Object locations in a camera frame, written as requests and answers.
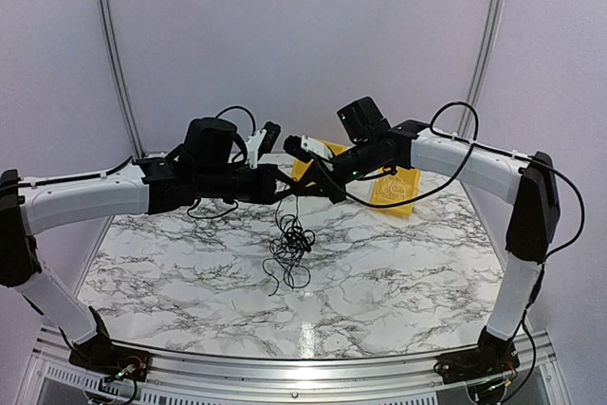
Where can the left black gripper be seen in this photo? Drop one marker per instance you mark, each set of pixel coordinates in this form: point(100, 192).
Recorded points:
point(266, 190)

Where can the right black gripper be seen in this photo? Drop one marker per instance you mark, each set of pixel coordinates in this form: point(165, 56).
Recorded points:
point(316, 173)

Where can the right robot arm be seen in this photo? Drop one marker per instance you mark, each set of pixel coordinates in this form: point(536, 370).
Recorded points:
point(527, 183)

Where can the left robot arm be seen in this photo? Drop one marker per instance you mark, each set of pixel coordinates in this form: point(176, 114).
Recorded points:
point(213, 161)

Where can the left yellow bin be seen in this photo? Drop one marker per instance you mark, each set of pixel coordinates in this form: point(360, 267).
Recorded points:
point(299, 167)

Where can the yellow bin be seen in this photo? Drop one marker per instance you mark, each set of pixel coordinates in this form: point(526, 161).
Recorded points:
point(299, 167)
point(391, 189)

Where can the right yellow bin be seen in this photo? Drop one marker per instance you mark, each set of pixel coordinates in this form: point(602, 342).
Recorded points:
point(391, 189)

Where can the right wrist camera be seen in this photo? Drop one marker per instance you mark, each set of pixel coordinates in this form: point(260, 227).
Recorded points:
point(305, 148)

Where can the left aluminium corner post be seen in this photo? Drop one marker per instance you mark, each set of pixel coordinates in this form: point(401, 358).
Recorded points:
point(119, 80)

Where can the aluminium corner post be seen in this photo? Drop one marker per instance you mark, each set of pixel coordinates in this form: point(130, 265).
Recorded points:
point(487, 41)
point(119, 80)

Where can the aluminium front rail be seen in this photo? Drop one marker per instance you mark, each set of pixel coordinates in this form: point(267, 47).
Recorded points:
point(189, 378)

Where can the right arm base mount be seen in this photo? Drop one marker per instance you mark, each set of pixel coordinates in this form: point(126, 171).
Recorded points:
point(489, 357)

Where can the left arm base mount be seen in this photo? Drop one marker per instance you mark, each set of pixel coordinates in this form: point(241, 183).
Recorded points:
point(111, 360)

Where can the right aluminium corner post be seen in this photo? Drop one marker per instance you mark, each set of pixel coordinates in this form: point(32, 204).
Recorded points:
point(487, 41)

